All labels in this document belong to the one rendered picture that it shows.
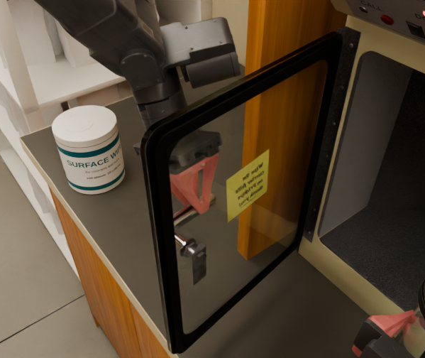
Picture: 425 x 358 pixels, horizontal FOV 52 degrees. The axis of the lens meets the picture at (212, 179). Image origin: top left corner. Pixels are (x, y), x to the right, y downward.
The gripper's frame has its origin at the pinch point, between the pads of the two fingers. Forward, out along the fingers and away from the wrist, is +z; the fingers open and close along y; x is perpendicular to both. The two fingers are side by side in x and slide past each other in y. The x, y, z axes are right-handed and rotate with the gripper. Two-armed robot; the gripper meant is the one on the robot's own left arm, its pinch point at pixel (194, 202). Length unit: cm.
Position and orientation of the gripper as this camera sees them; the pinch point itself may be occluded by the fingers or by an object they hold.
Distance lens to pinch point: 57.4
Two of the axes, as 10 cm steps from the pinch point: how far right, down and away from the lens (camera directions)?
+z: 2.7, 8.8, 3.9
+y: -6.3, -1.5, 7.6
